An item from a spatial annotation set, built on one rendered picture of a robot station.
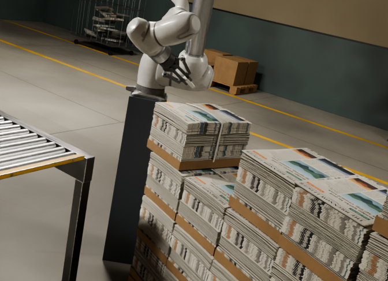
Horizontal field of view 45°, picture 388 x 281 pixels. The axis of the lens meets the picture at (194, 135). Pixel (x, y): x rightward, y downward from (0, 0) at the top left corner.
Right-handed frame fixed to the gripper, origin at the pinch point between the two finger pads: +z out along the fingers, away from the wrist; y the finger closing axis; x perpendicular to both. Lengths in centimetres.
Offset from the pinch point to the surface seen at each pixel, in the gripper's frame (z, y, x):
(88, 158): -10, 55, 6
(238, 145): 32.7, 2.1, 19.9
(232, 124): 20.8, -2.8, 17.9
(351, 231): -5, -14, 103
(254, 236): 10, 14, 76
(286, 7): 450, -170, -507
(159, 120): 5.3, 22.5, 0.5
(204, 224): 17, 31, 53
